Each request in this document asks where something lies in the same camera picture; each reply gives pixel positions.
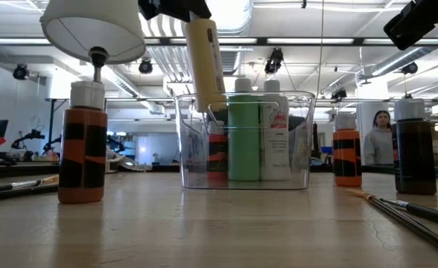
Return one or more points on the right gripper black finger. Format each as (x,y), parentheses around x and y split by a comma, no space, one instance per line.
(412,22)

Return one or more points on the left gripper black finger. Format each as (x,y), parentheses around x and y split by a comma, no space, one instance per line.
(174,9)

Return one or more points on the large yellow paint bottle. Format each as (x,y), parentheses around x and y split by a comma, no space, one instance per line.
(204,67)

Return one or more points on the small red-orange paint bottle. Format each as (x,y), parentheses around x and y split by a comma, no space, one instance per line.
(217,149)

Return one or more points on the large green paint bottle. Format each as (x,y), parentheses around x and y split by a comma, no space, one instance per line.
(243,141)

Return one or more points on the small bright orange paint bottle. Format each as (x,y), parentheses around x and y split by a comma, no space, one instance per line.
(347,167)

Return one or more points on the small burnt-orange paint bottle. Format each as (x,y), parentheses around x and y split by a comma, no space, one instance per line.
(83,149)

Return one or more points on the clear plastic bin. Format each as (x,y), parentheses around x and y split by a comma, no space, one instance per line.
(189,178)

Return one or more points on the large white paint bottle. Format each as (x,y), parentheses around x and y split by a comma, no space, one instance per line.
(275,156)

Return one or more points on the black background robot arm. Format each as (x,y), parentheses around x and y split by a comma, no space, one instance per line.
(36,134)

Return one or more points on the small dark brown paint bottle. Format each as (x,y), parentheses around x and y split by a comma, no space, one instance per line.
(414,156)

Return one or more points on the small silver paint bottle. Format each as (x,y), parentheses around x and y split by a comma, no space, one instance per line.
(299,149)

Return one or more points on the table lamp white shade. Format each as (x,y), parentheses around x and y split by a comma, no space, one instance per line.
(92,26)

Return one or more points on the white cylindrical column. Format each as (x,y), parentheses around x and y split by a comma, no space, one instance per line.
(360,123)

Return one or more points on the person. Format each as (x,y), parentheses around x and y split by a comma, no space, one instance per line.
(377,145)

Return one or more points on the thin paintbrush silver ferrule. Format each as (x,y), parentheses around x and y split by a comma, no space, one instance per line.
(431,215)

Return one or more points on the fan paintbrush orange bristles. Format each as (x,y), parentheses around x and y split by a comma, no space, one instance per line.
(409,222)

